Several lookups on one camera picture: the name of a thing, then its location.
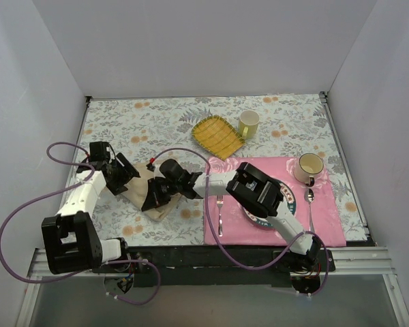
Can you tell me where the beige cloth napkin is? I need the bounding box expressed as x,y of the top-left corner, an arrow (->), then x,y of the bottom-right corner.
123,162 -> 180,221

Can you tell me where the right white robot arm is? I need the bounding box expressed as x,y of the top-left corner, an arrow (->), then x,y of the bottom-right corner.
142,159 -> 324,271

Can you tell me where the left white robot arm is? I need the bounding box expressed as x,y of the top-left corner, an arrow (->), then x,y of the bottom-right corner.
42,153 -> 140,275

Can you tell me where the silver fork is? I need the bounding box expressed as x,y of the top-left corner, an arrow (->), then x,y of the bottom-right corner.
216,195 -> 224,237

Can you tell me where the floral tablecloth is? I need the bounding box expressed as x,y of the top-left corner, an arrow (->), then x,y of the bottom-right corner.
80,94 -> 368,247

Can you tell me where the yellow woven bamboo tray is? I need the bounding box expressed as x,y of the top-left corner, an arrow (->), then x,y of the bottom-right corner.
192,115 -> 245,161

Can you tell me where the yellow green mug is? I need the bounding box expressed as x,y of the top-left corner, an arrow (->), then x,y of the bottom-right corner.
238,110 -> 260,140

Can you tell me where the green rimmed white plate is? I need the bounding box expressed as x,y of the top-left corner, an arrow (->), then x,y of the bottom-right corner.
242,179 -> 297,230

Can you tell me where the silver spoon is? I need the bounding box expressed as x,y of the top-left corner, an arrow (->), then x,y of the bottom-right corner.
305,188 -> 315,232

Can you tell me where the pink mug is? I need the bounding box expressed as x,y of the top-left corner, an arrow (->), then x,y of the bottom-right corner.
293,153 -> 324,187

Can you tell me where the pink placemat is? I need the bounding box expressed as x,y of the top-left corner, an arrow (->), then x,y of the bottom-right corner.
209,157 -> 346,247

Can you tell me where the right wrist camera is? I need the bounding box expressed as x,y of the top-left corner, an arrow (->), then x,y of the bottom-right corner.
160,159 -> 189,183

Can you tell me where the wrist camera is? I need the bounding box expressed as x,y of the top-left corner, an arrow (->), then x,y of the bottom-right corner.
160,159 -> 189,183
89,141 -> 111,163

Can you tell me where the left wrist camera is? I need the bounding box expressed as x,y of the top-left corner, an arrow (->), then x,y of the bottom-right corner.
89,141 -> 111,163

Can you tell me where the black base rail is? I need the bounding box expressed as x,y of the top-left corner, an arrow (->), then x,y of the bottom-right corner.
94,245 -> 335,287

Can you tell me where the aluminium frame rail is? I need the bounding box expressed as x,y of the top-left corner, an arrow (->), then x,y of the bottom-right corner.
29,247 -> 396,277

